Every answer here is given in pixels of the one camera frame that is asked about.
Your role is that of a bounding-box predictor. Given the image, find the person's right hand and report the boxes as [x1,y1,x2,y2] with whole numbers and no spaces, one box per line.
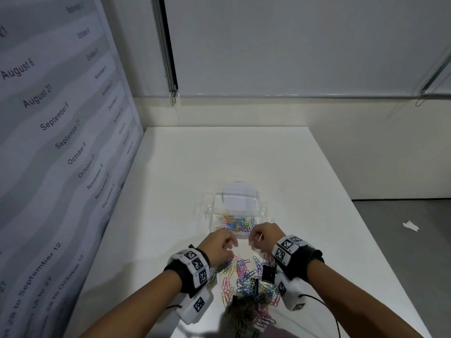
[248,222,287,257]

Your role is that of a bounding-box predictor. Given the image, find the person's left hand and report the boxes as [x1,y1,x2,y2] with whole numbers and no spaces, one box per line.
[197,229,239,269]

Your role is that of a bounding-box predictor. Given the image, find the person's left forearm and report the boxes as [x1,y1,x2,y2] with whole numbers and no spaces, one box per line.
[78,269,184,338]

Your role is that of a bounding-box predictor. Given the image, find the person's right forearm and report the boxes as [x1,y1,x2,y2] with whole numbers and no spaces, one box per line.
[306,258,413,338]

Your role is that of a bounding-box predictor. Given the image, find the coloured paper clips inside box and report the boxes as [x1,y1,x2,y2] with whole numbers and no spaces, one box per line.
[215,214,258,234]

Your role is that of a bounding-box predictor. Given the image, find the pile of coloured paper clips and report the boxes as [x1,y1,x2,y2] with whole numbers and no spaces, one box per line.
[211,249,283,332]

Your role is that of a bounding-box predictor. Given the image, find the clear plastic storage box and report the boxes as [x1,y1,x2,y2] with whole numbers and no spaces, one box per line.
[202,182,271,242]

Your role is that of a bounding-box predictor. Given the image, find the grey banner with dates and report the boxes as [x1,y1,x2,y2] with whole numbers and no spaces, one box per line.
[0,0,144,338]

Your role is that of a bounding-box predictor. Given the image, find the white roller blind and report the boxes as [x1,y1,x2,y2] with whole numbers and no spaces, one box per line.
[163,0,451,100]

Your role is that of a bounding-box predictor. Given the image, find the clear blind wand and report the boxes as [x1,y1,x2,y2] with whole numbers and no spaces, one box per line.
[415,45,451,107]

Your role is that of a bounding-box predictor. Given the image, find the black wrist strap with markers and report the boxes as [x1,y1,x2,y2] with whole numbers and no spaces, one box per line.
[163,245,211,299]
[271,234,325,283]

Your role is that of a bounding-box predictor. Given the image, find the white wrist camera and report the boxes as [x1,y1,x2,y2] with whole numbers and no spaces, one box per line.
[176,288,215,326]
[274,272,307,312]

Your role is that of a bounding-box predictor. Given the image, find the metal blind chain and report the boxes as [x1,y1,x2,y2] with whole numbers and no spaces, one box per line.
[151,0,178,107]

